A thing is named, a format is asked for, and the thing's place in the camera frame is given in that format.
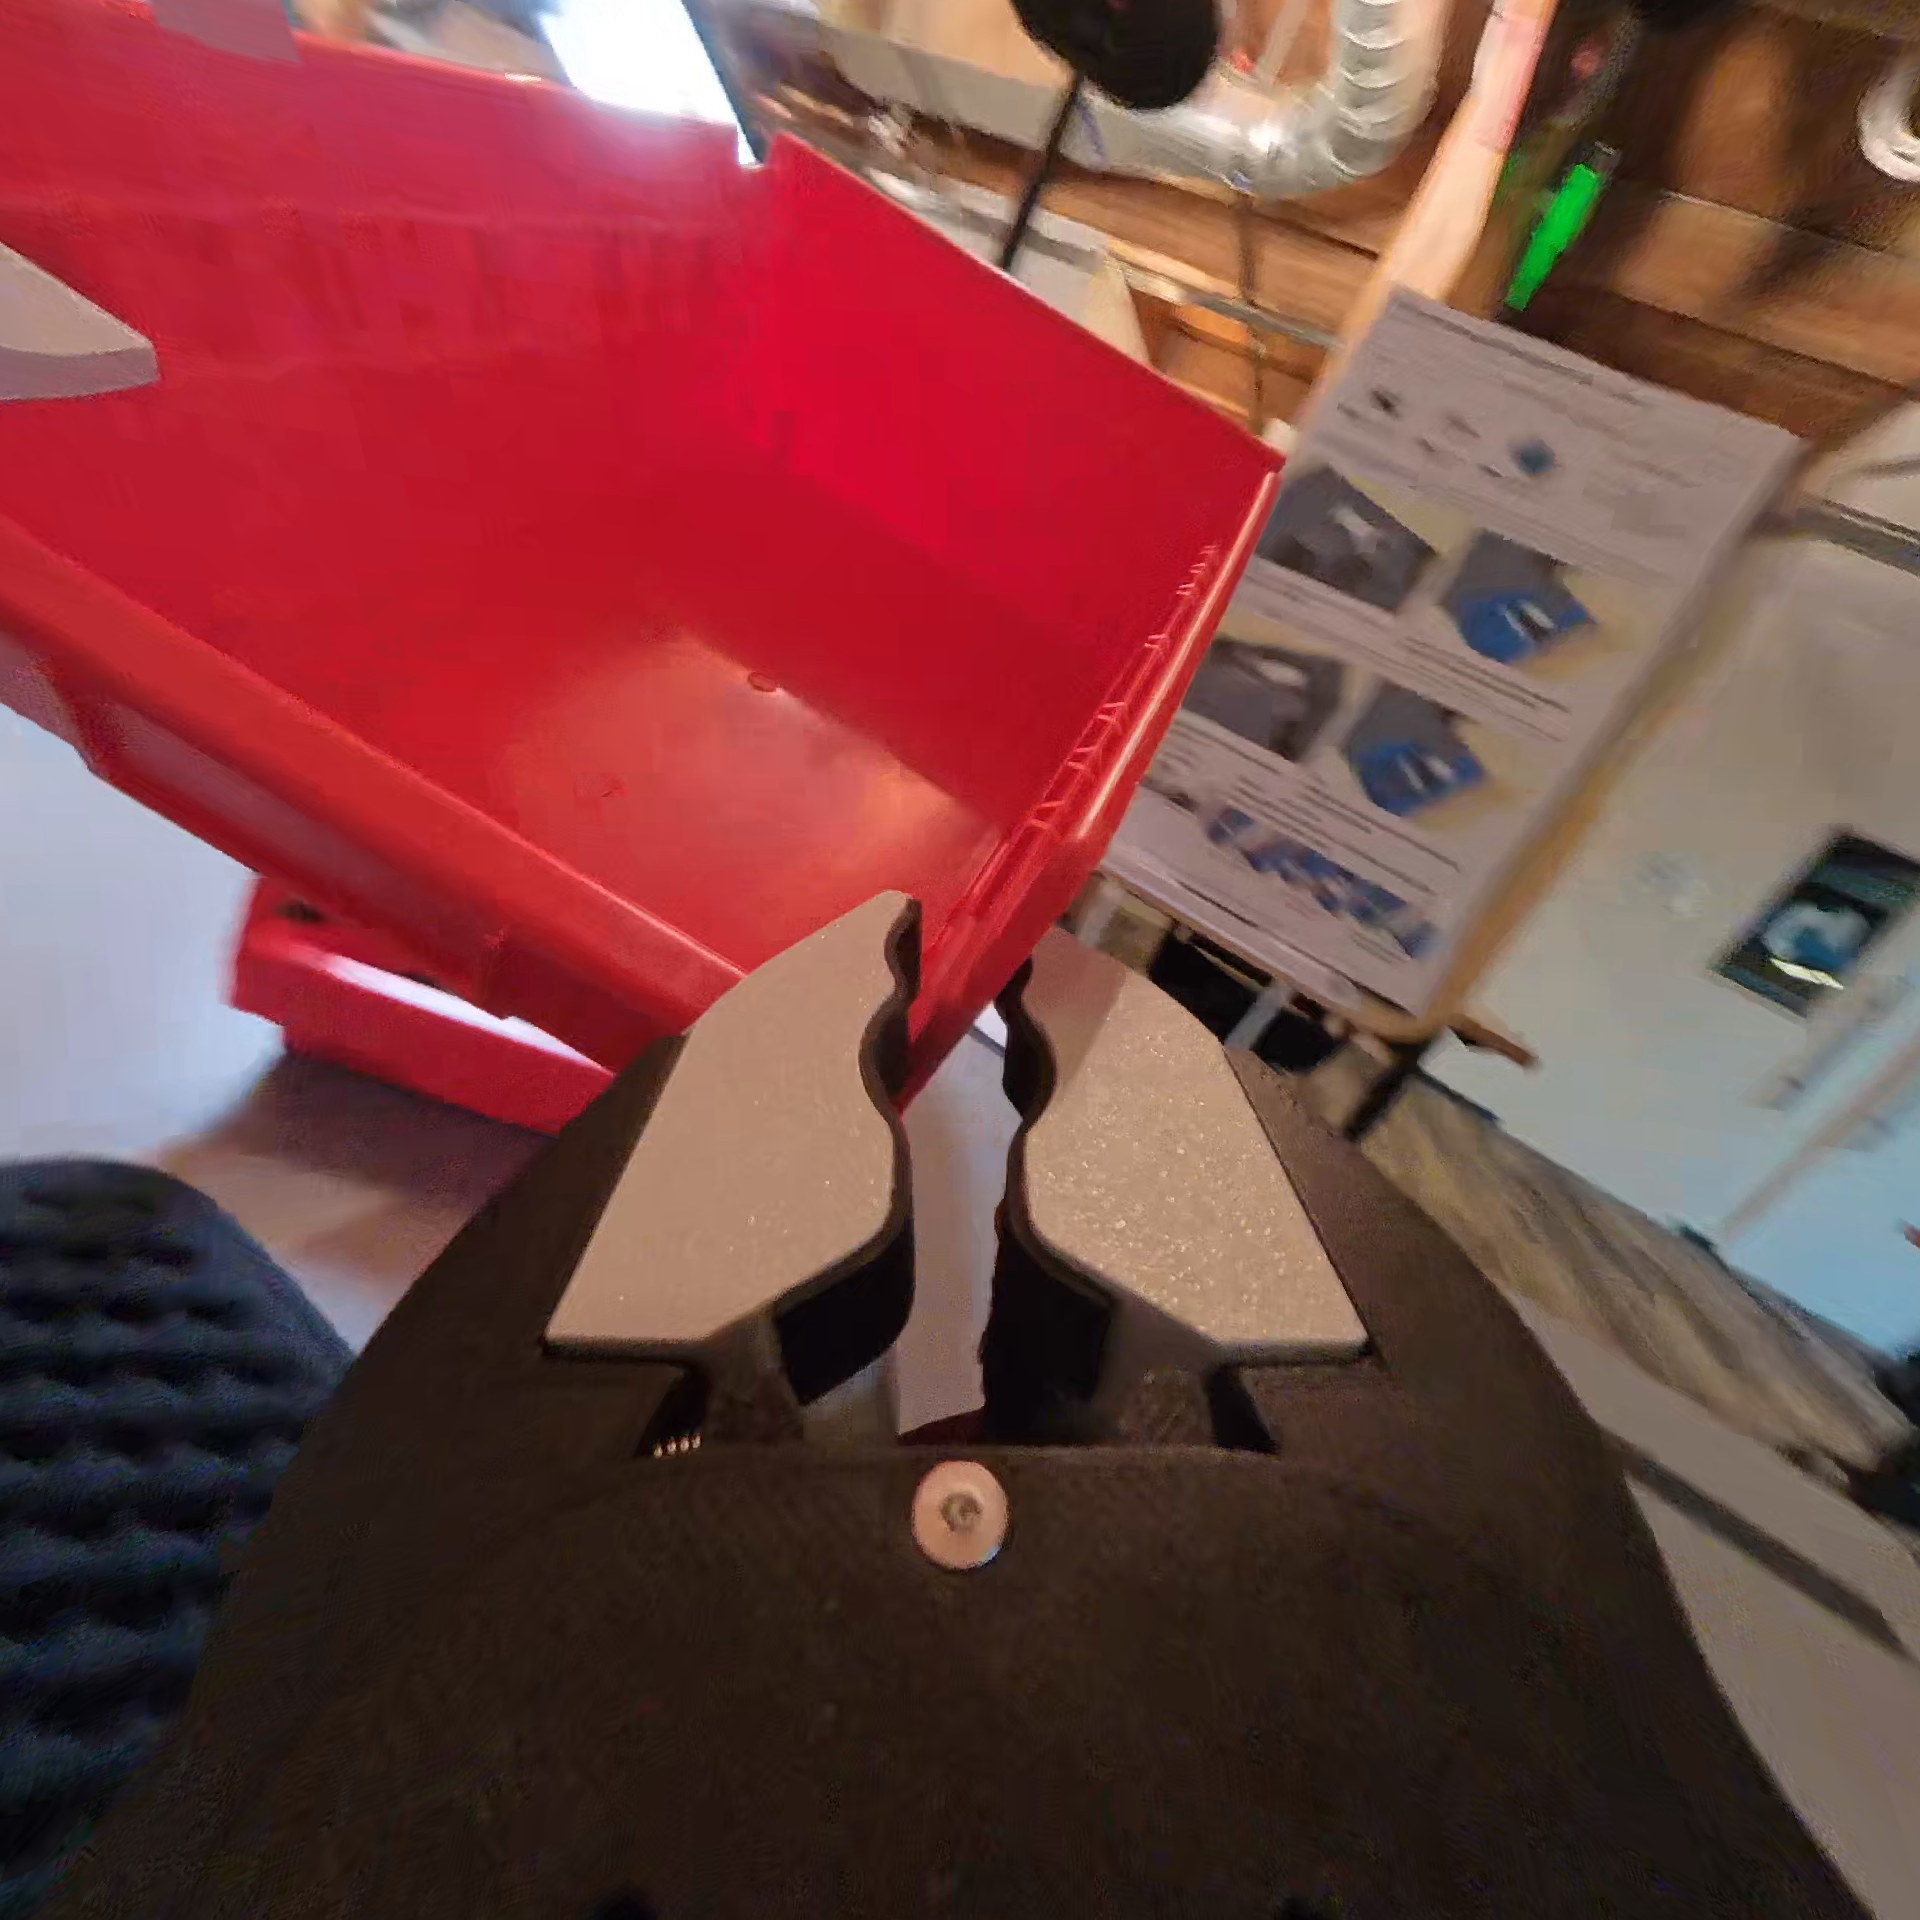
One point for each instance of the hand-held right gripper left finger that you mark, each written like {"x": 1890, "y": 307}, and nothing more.
{"x": 749, "y": 1171}

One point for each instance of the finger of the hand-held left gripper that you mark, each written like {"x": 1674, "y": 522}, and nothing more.
{"x": 241, "y": 25}
{"x": 61, "y": 343}

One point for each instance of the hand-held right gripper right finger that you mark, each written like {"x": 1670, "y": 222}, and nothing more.
{"x": 1172, "y": 1201}

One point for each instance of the led light panel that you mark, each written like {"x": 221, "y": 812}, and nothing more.
{"x": 645, "y": 59}

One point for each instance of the instruction poster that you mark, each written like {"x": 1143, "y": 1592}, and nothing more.
{"x": 1424, "y": 674}

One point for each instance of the dark foam pad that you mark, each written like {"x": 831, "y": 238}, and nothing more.
{"x": 134, "y": 1425}

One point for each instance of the green exit sign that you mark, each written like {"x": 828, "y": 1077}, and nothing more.
{"x": 1553, "y": 232}

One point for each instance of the black wall sign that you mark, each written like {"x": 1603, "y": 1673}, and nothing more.
{"x": 1816, "y": 921}

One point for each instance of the silver air duct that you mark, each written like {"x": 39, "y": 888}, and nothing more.
{"x": 1349, "y": 90}

